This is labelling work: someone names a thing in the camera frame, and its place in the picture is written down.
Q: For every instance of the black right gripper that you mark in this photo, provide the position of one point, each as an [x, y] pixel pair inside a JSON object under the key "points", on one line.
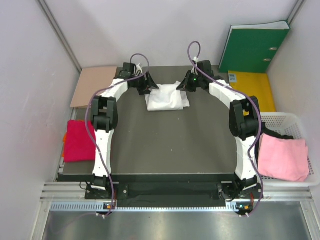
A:
{"points": [[185, 85]]}

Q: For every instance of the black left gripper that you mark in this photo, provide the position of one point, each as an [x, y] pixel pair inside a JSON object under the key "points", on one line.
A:
{"points": [[143, 89]]}

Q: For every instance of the white t shirt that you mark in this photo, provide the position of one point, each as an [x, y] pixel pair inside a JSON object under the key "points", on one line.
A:
{"points": [[167, 98]]}

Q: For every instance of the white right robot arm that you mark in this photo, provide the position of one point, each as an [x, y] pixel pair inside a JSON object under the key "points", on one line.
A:
{"points": [[243, 118]]}

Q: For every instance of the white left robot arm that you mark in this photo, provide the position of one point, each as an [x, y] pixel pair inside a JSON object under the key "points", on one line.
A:
{"points": [[104, 117]]}

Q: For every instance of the tan cardboard folder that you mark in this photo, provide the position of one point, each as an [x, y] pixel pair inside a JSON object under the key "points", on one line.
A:
{"points": [[91, 80]]}

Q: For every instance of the yellow plastic folder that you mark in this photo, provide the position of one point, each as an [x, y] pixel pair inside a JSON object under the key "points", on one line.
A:
{"points": [[254, 84]]}

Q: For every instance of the black t shirt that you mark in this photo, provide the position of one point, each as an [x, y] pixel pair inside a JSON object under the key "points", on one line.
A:
{"points": [[274, 134]]}

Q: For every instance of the folded red t shirt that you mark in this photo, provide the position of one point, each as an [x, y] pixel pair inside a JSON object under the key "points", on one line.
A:
{"points": [[78, 146]]}

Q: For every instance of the orange folded t shirt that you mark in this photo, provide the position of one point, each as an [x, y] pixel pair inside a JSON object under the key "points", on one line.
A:
{"points": [[64, 138]]}

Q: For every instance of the white plastic laundry basket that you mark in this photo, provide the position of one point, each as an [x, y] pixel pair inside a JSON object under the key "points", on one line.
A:
{"points": [[290, 125]]}

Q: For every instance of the pink t shirt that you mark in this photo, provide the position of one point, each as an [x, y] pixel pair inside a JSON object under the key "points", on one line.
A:
{"points": [[283, 159]]}

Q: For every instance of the green ring binder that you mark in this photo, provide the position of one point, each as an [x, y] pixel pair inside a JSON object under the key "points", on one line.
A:
{"points": [[251, 47]]}

